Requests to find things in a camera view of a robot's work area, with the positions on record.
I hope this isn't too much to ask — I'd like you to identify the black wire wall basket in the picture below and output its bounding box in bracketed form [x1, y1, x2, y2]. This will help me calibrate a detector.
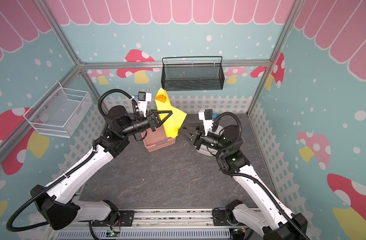
[161, 56, 225, 91]

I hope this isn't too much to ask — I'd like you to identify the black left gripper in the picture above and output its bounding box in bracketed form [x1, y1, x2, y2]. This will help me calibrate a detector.
[120, 108, 173, 137]

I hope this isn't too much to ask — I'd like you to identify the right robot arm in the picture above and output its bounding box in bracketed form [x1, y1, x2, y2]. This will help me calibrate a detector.
[179, 112, 309, 240]

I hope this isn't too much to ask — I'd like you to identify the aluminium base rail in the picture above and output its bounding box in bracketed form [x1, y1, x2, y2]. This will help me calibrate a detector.
[48, 207, 297, 240]

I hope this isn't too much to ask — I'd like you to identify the yellow paper napkin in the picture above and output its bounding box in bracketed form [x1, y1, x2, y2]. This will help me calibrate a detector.
[155, 88, 187, 138]

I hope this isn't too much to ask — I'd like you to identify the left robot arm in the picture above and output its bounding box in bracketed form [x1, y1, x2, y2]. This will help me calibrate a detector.
[6, 89, 173, 232]

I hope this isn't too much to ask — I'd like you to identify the pink perforated basket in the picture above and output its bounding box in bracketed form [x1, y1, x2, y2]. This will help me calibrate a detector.
[142, 126, 176, 153]

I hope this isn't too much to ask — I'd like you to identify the white plastic tray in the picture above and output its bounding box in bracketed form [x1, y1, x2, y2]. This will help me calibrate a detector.
[197, 126, 223, 157]

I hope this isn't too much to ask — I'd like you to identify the white wire wall basket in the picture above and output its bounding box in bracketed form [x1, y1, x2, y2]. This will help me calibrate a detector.
[23, 82, 93, 138]

